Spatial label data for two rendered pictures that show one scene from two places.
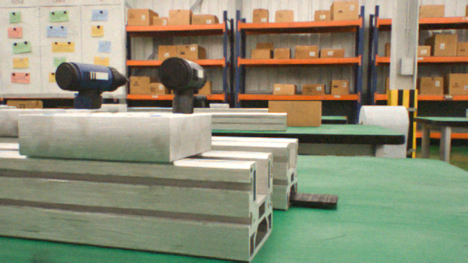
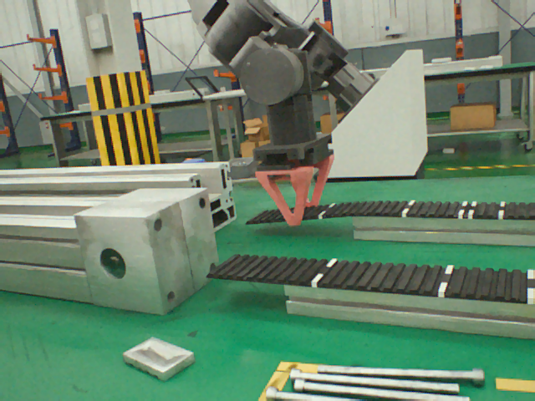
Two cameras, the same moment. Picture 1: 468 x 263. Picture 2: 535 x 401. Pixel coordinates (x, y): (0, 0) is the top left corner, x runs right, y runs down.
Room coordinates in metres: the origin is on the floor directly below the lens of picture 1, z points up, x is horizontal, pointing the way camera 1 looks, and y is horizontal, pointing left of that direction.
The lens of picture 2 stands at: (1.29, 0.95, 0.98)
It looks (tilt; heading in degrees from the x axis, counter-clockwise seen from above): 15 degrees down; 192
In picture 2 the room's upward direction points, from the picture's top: 7 degrees counter-clockwise
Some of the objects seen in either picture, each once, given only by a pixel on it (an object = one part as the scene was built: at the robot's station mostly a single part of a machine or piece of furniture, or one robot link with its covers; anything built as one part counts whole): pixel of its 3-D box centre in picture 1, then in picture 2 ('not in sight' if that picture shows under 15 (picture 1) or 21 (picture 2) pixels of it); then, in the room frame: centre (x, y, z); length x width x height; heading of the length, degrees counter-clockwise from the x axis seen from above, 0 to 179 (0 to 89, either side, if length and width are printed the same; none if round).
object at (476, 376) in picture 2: not in sight; (397, 373); (0.99, 0.96, 0.78); 0.11 x 0.01 x 0.01; 82
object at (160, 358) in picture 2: not in sight; (158, 357); (0.97, 0.79, 0.78); 0.05 x 0.03 x 0.01; 60
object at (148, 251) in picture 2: not in sight; (158, 241); (0.82, 0.73, 0.83); 0.12 x 0.09 x 0.10; 164
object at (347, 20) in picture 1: (297, 74); not in sight; (10.29, -1.48, 1.59); 2.83 x 0.98 x 3.17; 80
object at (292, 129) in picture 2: not in sight; (291, 125); (0.67, 0.86, 0.91); 0.10 x 0.07 x 0.07; 164
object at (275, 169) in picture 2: not in sight; (294, 185); (0.68, 0.86, 0.84); 0.07 x 0.07 x 0.09; 74
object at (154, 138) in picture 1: (122, 146); not in sight; (0.45, 0.12, 0.87); 0.16 x 0.11 x 0.07; 74
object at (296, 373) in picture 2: not in sight; (371, 383); (1.00, 0.94, 0.78); 0.11 x 0.01 x 0.01; 82
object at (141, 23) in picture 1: (174, 75); not in sight; (10.79, 1.48, 1.58); 2.83 x 0.98 x 3.15; 80
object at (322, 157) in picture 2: not in sight; (302, 180); (0.66, 0.87, 0.84); 0.07 x 0.07 x 0.09; 74
